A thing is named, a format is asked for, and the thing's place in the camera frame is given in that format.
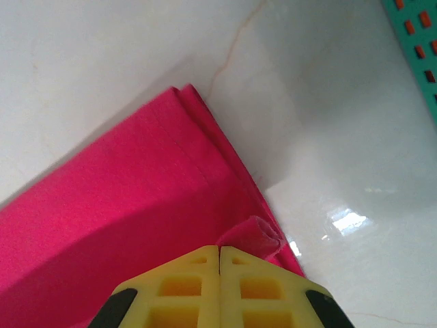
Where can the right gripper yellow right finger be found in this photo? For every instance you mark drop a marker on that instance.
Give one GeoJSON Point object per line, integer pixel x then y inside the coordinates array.
{"type": "Point", "coordinates": [266, 290]}

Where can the pink t-shirt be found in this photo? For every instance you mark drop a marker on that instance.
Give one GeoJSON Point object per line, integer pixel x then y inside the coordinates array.
{"type": "Point", "coordinates": [119, 191]}

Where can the teal plastic basket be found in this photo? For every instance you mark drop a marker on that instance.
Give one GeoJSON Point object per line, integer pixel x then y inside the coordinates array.
{"type": "Point", "coordinates": [414, 37]}

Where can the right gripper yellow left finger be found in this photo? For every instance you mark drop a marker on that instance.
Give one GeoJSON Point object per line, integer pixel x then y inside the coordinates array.
{"type": "Point", "coordinates": [177, 290]}

